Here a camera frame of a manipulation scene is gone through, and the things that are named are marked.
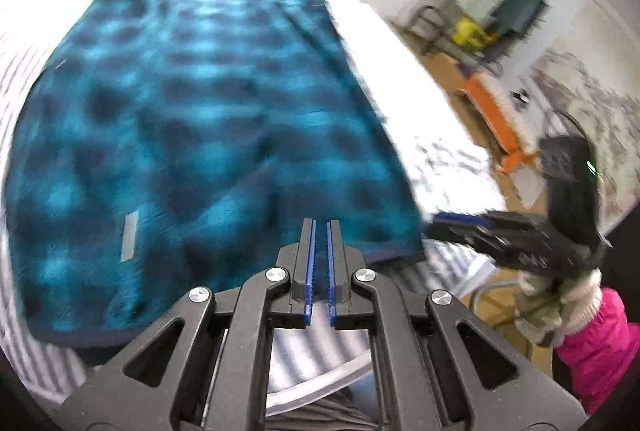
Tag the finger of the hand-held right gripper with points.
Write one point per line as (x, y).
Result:
(460, 218)
(500, 248)

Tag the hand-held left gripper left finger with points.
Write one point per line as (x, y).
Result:
(310, 271)

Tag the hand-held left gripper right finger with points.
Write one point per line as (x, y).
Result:
(331, 271)

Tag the teal plaid fleece jacket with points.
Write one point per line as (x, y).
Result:
(200, 111)

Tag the black metal clothes rack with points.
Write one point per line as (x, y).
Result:
(425, 18)

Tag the person's right hand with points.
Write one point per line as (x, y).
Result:
(575, 306)

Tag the bed with striped sheet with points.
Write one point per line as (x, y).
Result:
(440, 131)

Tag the low table with orange cloth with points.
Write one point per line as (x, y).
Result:
(492, 111)

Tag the small black device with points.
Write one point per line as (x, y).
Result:
(522, 97)

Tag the yellow crate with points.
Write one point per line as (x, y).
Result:
(467, 31)

